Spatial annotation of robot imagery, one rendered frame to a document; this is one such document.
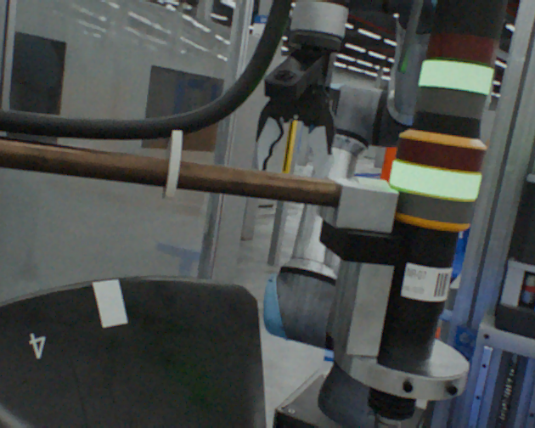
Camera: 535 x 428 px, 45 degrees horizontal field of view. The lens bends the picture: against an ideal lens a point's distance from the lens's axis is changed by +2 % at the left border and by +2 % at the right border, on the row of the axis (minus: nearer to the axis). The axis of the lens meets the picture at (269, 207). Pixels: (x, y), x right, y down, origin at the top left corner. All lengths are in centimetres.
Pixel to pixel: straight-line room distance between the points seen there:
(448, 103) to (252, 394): 24
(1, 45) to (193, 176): 79
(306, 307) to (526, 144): 50
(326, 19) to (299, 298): 53
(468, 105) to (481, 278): 99
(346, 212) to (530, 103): 98
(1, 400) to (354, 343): 21
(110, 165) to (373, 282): 14
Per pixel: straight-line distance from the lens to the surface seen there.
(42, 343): 43
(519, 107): 128
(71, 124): 29
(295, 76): 82
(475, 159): 33
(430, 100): 32
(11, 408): 42
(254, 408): 45
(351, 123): 128
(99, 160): 29
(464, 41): 32
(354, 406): 120
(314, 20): 88
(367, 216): 31
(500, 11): 33
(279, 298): 119
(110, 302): 44
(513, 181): 127
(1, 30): 106
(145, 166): 29
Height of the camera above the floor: 158
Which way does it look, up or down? 9 degrees down
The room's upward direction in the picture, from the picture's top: 9 degrees clockwise
